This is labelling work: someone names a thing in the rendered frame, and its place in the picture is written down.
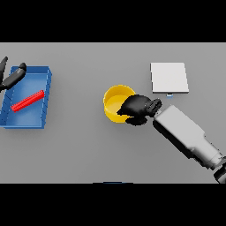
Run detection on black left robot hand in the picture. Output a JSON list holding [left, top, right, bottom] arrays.
[[0, 56, 27, 93]]

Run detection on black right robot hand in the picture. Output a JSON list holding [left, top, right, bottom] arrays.
[[116, 94, 163, 127]]

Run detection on yellow bowl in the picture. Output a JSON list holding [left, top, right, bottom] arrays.
[[102, 84, 137, 124]]

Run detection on pale square measuring scale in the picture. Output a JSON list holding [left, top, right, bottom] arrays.
[[149, 62, 190, 98]]

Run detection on blue tray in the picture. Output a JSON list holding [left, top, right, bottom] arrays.
[[0, 65, 53, 130]]

